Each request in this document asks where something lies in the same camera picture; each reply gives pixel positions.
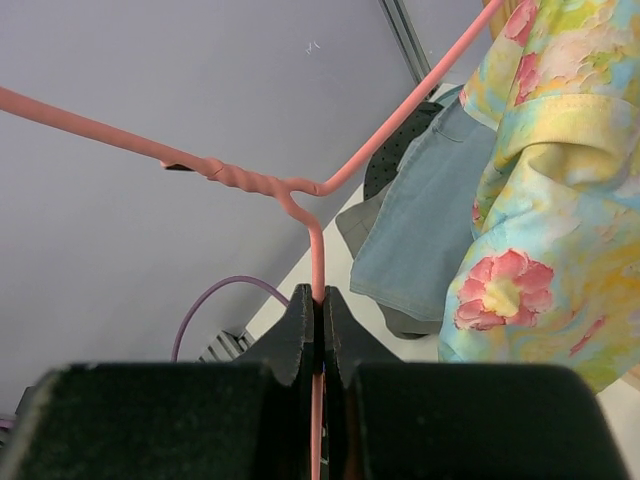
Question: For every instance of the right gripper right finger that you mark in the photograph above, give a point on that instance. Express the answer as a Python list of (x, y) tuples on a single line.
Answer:
[(390, 419)]

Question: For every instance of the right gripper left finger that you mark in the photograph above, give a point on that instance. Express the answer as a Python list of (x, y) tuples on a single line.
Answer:
[(244, 419)]

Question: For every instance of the light blue denim skirt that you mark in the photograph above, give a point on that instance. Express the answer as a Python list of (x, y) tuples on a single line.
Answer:
[(436, 182)]

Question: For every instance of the grey skirt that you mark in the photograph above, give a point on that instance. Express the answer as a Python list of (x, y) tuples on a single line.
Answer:
[(410, 290)]

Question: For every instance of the floral pastel skirt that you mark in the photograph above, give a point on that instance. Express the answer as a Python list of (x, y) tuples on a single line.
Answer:
[(552, 275)]

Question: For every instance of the pink wire hanger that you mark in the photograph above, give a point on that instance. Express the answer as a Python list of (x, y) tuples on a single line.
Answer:
[(282, 190)]

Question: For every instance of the dark dotted skirt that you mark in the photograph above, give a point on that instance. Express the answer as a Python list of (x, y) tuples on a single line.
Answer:
[(382, 167)]

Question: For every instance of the aluminium mounting rail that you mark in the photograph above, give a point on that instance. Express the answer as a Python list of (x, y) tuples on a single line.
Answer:
[(226, 347)]

